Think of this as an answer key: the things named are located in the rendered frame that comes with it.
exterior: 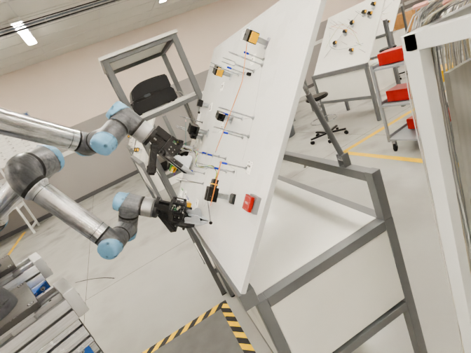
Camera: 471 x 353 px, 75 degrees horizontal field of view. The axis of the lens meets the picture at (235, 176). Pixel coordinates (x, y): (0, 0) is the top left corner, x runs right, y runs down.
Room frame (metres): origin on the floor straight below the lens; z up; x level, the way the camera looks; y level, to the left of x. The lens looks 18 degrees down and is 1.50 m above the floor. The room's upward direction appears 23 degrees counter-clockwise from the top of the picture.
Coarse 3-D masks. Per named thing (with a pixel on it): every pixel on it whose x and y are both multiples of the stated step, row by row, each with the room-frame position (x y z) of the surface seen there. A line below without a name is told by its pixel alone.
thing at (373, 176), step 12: (288, 156) 1.52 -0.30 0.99; (300, 156) 1.42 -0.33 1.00; (312, 156) 1.36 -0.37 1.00; (336, 156) 1.13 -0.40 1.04; (348, 156) 1.10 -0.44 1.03; (324, 168) 1.23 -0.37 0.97; (336, 168) 1.14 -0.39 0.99; (348, 168) 1.08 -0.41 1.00; (360, 168) 1.04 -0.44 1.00; (372, 168) 0.99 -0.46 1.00; (372, 180) 0.96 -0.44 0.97; (372, 192) 0.98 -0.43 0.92; (384, 192) 0.96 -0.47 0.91; (384, 204) 0.96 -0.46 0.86; (384, 216) 0.96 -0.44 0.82
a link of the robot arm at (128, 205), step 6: (120, 192) 1.14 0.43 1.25; (114, 198) 1.12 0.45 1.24; (120, 198) 1.11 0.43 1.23; (126, 198) 1.11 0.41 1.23; (132, 198) 1.11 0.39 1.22; (138, 198) 1.12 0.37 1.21; (114, 204) 1.11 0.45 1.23; (120, 204) 1.10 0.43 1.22; (126, 204) 1.10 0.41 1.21; (132, 204) 1.10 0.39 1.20; (138, 204) 1.10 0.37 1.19; (120, 210) 1.11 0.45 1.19; (126, 210) 1.10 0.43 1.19; (132, 210) 1.10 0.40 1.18; (138, 210) 1.09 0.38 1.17; (126, 216) 1.10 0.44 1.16; (132, 216) 1.11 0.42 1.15
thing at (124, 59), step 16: (176, 32) 2.11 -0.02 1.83; (128, 48) 2.03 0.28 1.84; (144, 48) 2.06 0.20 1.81; (160, 48) 2.46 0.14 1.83; (176, 48) 2.13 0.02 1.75; (112, 64) 2.28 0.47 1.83; (128, 64) 2.57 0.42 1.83; (112, 80) 1.99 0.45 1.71; (176, 80) 2.64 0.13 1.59; (192, 80) 2.11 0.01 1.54; (192, 96) 2.13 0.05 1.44; (160, 112) 2.04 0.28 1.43; (160, 176) 2.53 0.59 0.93; (192, 240) 2.53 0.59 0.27; (208, 256) 2.20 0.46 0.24
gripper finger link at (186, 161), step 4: (176, 156) 1.10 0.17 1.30; (180, 156) 1.11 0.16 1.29; (188, 156) 1.11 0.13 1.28; (180, 160) 1.10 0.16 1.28; (184, 160) 1.10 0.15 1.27; (188, 160) 1.10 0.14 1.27; (184, 164) 1.09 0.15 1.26; (188, 164) 1.09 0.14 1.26; (180, 168) 1.10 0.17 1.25; (184, 168) 1.08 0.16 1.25; (188, 168) 1.09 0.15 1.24; (188, 172) 1.09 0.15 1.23; (192, 172) 1.09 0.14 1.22
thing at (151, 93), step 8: (144, 80) 2.17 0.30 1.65; (152, 80) 2.13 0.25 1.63; (160, 80) 2.14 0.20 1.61; (168, 80) 2.16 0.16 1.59; (136, 88) 2.10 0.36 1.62; (144, 88) 2.11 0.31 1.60; (152, 88) 2.12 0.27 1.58; (160, 88) 2.13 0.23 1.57; (168, 88) 2.15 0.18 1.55; (136, 96) 2.09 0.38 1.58; (144, 96) 2.10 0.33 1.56; (152, 96) 2.12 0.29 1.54; (160, 96) 2.13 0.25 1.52; (168, 96) 2.14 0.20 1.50; (176, 96) 2.15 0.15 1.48; (136, 104) 2.08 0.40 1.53; (144, 104) 2.09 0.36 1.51; (152, 104) 2.11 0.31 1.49; (160, 104) 2.12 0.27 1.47; (136, 112) 2.07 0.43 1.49; (144, 112) 2.10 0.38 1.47
